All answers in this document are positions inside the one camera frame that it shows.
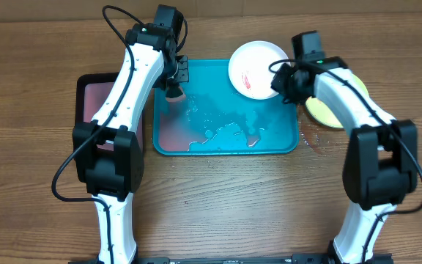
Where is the teal plastic tray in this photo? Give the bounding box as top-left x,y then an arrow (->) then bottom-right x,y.
152,59 -> 299,155

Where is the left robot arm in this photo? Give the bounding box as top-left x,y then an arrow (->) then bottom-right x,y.
70,22 -> 188,263

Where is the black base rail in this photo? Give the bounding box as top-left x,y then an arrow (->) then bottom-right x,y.
67,251 -> 394,264

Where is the white plate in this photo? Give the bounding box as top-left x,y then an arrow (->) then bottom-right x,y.
228,40 -> 288,100

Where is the yellow-green plate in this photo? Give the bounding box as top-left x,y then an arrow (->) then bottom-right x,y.
306,73 -> 368,135

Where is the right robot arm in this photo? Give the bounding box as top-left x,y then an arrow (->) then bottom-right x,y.
269,57 -> 422,263

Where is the green and white sponge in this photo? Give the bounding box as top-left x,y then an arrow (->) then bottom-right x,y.
166,92 -> 186,103

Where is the black water tray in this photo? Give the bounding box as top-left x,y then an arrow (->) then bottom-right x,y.
75,73 -> 145,154

